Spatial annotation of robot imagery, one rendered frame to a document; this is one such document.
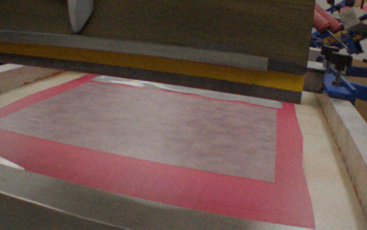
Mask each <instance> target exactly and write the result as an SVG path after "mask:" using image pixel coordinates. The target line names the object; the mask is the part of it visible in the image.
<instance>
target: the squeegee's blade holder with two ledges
mask: <svg viewBox="0 0 367 230"><path fill-rule="evenodd" d="M0 41H3V42H6V41H7V42H12V43H13V42H15V43H21V44H22V43H24V44H38V45H47V46H56V47H70V48H75V49H89V50H100V51H104V52H119V53H125V54H130V55H145V56H152V57H156V58H167V59H173V60H182V61H189V62H194V63H204V64H210V65H215V66H226V67H230V68H241V69H246V70H252V71H262V72H267V66H268V57H264V56H263V55H252V54H247V53H241V52H230V51H225V50H219V49H208V48H202V47H192V46H185V45H179V44H168V43H162V42H157V41H156V42H151V41H141V40H134V39H118V38H113V37H102V36H87V35H81V34H79V35H76V34H71V33H67V34H66V33H51V32H41V31H23V30H20V31H19V30H14V29H13V30H9V29H0Z"/></svg>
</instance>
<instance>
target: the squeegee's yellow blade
mask: <svg viewBox="0 0 367 230"><path fill-rule="evenodd" d="M0 52H4V53H8V54H10V53H12V54H17V55H29V56H31V55H33V56H38V57H46V58H60V59H64V60H77V61H82V62H92V63H100V64H106V65H109V64H111V65H116V66H125V67H130V68H145V69H150V70H155V71H165V72H171V73H175V74H185V75H191V76H200V77H205V78H211V79H220V80H226V81H231V82H241V83H246V84H255V85H260V86H266V87H274V88H280V89H284V90H293V91H299V92H303V84H304V77H305V75H303V76H301V75H295V74H286V73H281V72H279V71H270V70H267V72H262V71H252V70H246V69H241V68H230V67H226V66H215V65H210V64H204V63H194V62H189V61H182V60H173V59H167V58H161V57H152V56H145V55H130V54H125V53H119V52H104V51H100V50H89V49H75V48H70V47H56V46H47V45H38V44H24V43H22V44H21V43H15V42H13V43H12V42H7V41H6V42H3V41H0Z"/></svg>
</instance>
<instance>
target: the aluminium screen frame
mask: <svg viewBox="0 0 367 230"><path fill-rule="evenodd" d="M64 72H67V71H60V70H56V69H51V68H40V67H35V66H34V67H30V66H24V65H21V66H19V65H15V64H6V65H3V66H0V94H1V93H3V92H7V91H9V90H13V89H15V88H18V87H21V86H24V85H27V84H30V83H33V82H37V81H38V80H41V79H45V78H48V77H51V76H54V75H57V74H61V73H64ZM315 96H316V98H317V101H318V103H319V105H320V107H321V111H322V112H323V114H324V117H325V120H326V121H327V123H328V127H329V128H330V130H331V134H332V136H333V137H334V141H335V142H336V144H337V146H336V147H337V148H338V150H339V153H340V154H341V156H342V160H343V163H344V165H345V168H346V170H347V173H348V175H349V178H350V180H351V183H352V186H353V188H354V191H355V194H356V195H357V198H358V201H359V203H360V204H359V205H360V208H361V209H362V212H363V214H364V218H365V220H366V223H367V124H366V121H365V120H364V119H363V118H362V117H361V116H360V114H359V113H358V112H357V111H356V110H355V107H354V106H353V105H352V104H351V103H350V101H349V100H348V99H344V98H337V97H332V96H328V95H327V93H326V92H325V90H324V88H323V90H322V93H321V94H319V93H315ZM0 230H317V229H308V228H302V227H295V226H287V225H284V224H283V225H280V224H277V223H269V222H262V221H256V220H250V219H246V218H236V217H233V216H229V215H220V214H216V213H207V212H203V211H200V210H193V209H190V208H186V207H176V206H173V205H166V204H162V203H159V202H153V201H149V200H146V199H139V198H135V197H130V196H126V195H123V194H116V193H113V192H109V191H104V190H100V189H96V188H93V187H90V186H85V185H81V184H78V183H72V182H68V181H63V180H59V179H56V178H53V177H50V176H46V175H42V174H38V173H34V172H29V171H26V170H21V169H18V168H15V167H11V166H9V165H6V164H2V163H0Z"/></svg>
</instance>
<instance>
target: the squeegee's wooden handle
mask: <svg viewBox="0 0 367 230"><path fill-rule="evenodd" d="M67 1H68V0H0V29H9V30H13V29H14V30H19V31H20V30H23V31H41V32H51V33H66V34H67V33H71V34H76V35H79V34H81V35H87V36H102V37H113V38H118V39H134V40H141V41H151V42H156V41H157V42H162V43H168V44H179V45H185V46H192V47H202V48H208V49H219V50H225V51H230V52H241V53H247V54H252V55H263V56H264V57H268V66H267V70H270V71H279V72H281V73H286V74H295V75H301V76H303V75H305V73H306V72H307V65H308V63H307V61H308V57H309V48H310V44H311V42H310V40H311V36H312V27H313V19H314V17H313V16H314V12H315V0H94V5H93V8H94V12H93V13H92V14H91V16H90V18H89V19H88V20H87V23H86V25H85V26H84V27H83V29H82V31H81V32H80V33H77V32H73V31H72V28H71V21H70V19H69V13H68V2H67Z"/></svg>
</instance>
